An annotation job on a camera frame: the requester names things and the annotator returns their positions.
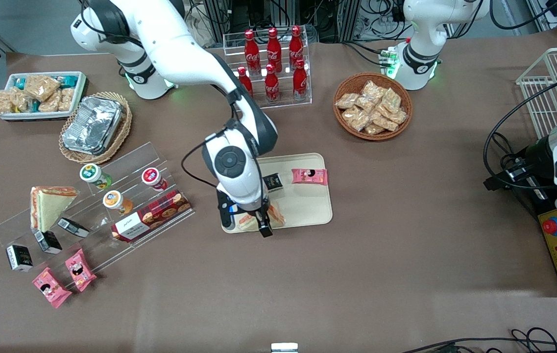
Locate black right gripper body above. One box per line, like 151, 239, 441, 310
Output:
216, 188, 269, 231

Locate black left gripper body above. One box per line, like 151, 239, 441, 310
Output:
503, 137, 554, 191

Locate triangle sandwich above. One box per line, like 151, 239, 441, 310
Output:
30, 185, 79, 234
236, 203, 287, 231

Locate beige serving tray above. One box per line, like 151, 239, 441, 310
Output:
221, 152, 334, 234

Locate white rectangular snack tray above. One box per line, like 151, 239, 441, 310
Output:
0, 71, 88, 121

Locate black chocolate packet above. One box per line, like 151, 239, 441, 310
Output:
263, 173, 285, 193
33, 229, 62, 254
5, 244, 34, 272
57, 217, 90, 239

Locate pink snack packet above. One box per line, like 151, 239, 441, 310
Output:
65, 249, 97, 293
32, 267, 73, 309
291, 168, 329, 186

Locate red plaid cookie box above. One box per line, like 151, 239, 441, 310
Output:
111, 190, 193, 243

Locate red capped yogurt bottle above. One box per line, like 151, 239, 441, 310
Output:
141, 167, 169, 192

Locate clear acrylic stepped shelf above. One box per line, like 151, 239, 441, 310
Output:
0, 142, 195, 275

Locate orange capped yogurt bottle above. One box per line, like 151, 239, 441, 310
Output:
102, 190, 134, 215

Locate clear acrylic bottle rack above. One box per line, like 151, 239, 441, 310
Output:
223, 27, 312, 113

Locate brown wicker basket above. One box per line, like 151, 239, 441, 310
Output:
333, 73, 413, 142

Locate red cola bottle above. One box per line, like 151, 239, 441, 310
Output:
289, 25, 304, 69
265, 64, 281, 104
244, 29, 261, 75
266, 27, 283, 73
292, 59, 308, 101
237, 67, 255, 98

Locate light wicker basket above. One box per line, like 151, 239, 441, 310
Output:
59, 92, 133, 165

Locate green capped yogurt bottle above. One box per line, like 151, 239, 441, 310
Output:
79, 163, 112, 190

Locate stacked foil containers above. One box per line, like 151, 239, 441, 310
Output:
62, 96, 124, 156

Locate crumpled beige cloth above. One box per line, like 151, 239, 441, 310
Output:
180, 5, 220, 49

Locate black looping cable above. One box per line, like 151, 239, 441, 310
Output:
483, 78, 557, 192

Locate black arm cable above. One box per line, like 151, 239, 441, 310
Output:
181, 128, 232, 190

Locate white wire basket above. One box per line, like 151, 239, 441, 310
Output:
516, 47, 557, 140

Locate black floor cable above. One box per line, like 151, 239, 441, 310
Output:
401, 328, 557, 353

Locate black aluminium frame rack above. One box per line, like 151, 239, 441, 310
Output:
202, 0, 362, 44

